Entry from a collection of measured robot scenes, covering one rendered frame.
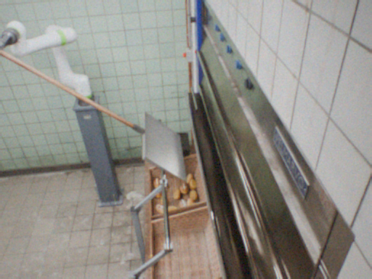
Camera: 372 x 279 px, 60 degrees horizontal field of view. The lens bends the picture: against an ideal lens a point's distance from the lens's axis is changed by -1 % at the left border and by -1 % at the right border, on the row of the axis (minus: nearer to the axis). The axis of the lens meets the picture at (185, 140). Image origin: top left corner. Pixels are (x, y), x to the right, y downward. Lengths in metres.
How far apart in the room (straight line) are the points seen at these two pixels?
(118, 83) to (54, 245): 1.71
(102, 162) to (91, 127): 0.41
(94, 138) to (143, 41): 1.03
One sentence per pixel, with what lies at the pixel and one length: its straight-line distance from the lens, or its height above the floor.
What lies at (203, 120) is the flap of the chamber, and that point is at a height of 1.40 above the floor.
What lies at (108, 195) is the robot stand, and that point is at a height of 0.13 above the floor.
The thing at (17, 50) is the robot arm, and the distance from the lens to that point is 2.46.
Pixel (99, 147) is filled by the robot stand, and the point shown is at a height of 0.76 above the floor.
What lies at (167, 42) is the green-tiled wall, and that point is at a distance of 3.29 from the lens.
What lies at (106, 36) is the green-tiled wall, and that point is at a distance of 3.29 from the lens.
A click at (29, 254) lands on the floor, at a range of 3.51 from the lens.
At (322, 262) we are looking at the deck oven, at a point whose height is 1.94.
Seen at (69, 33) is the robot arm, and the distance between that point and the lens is 2.69.
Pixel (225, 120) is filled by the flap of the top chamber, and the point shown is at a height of 1.73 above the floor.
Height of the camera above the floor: 2.59
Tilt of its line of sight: 37 degrees down
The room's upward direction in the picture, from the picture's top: 3 degrees counter-clockwise
